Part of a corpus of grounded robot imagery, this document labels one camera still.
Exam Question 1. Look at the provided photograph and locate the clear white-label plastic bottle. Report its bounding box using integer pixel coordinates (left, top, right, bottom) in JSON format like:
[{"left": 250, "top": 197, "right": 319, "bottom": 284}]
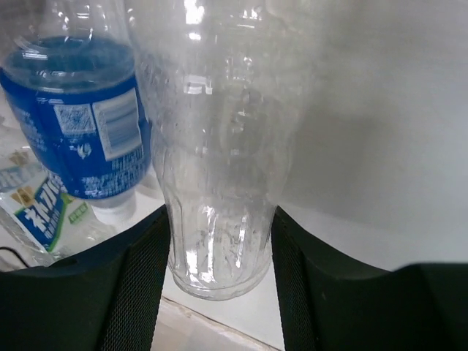
[{"left": 1, "top": 147, "right": 117, "bottom": 266}]

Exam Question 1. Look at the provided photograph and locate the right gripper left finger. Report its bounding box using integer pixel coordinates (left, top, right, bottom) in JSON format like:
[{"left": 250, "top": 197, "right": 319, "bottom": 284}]
[{"left": 1, "top": 207, "right": 170, "bottom": 350}]

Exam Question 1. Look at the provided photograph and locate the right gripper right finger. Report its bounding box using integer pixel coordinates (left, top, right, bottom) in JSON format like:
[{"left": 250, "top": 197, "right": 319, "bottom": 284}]
[{"left": 271, "top": 208, "right": 467, "bottom": 350}]

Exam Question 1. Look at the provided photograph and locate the clear unlabelled plastic bottle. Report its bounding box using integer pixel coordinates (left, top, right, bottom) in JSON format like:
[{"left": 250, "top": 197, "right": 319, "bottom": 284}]
[{"left": 124, "top": 1, "right": 314, "bottom": 301}]

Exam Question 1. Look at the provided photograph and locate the blue label plastic bottle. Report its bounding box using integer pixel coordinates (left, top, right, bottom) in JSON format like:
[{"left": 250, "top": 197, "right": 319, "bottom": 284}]
[{"left": 1, "top": 1, "right": 151, "bottom": 224}]

